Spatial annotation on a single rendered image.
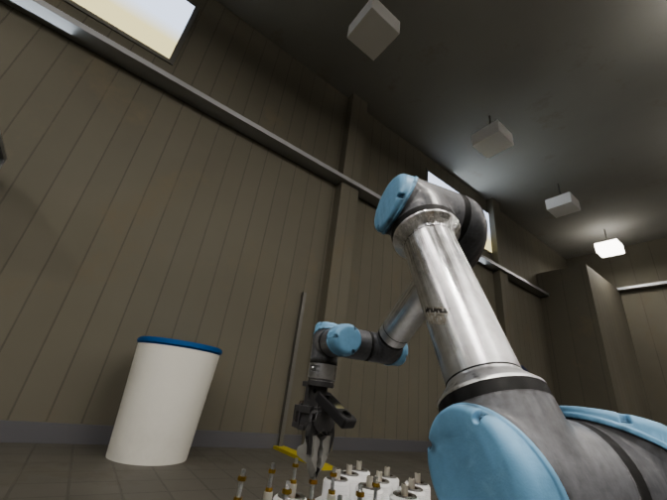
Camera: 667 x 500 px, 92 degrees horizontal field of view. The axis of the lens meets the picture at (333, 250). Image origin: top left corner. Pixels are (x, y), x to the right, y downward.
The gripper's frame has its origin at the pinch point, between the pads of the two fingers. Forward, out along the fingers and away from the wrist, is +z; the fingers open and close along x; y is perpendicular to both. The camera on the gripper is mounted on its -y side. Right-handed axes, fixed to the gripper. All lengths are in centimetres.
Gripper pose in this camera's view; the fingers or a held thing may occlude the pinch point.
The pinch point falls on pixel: (316, 472)
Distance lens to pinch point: 93.0
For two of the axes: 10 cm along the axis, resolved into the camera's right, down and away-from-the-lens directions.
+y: -7.6, 1.9, 6.3
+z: -1.2, 9.0, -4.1
